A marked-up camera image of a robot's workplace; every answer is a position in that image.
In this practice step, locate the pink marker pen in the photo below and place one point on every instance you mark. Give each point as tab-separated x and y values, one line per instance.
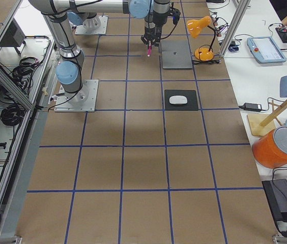
149	50

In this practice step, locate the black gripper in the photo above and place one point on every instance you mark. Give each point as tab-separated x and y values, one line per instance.
152	30

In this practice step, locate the orange desk lamp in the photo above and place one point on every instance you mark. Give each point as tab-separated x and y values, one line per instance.
204	50

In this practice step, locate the black power adapter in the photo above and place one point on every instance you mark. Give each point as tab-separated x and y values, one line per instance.
251	107

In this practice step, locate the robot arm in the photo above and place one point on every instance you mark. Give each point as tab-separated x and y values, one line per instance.
155	14
69	70

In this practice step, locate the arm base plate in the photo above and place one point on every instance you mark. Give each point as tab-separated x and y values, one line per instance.
85	100
93	26

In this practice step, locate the silver laptop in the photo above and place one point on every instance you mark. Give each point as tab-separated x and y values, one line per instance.
176	55

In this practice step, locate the white computer mouse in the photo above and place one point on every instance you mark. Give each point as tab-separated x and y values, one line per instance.
178	100

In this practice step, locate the aluminium frame post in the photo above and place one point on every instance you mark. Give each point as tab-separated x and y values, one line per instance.
237	17

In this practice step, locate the orange cylinder container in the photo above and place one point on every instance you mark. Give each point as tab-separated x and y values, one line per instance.
271	150

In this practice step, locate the teach pendant tablet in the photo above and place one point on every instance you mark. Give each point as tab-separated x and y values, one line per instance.
265	50

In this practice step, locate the black mousepad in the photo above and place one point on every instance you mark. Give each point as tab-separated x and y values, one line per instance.
191	96

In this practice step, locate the wooden stand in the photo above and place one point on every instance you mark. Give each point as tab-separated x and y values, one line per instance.
261	124

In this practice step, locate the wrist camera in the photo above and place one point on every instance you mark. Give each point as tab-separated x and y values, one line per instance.
175	14

